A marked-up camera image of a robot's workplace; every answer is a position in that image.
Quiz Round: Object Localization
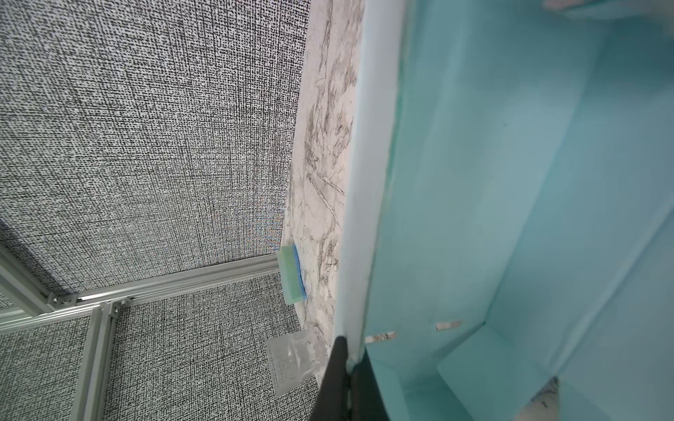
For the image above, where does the teal sponge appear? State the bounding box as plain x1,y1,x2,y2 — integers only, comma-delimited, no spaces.
277,244,307,305

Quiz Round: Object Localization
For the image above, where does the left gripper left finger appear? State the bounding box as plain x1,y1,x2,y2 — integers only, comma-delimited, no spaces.
309,336,349,421

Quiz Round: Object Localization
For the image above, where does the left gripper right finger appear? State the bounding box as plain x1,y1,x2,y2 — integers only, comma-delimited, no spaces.
350,352,390,421

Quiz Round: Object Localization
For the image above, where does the light blue paper box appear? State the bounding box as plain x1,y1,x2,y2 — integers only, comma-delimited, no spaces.
335,1,673,420

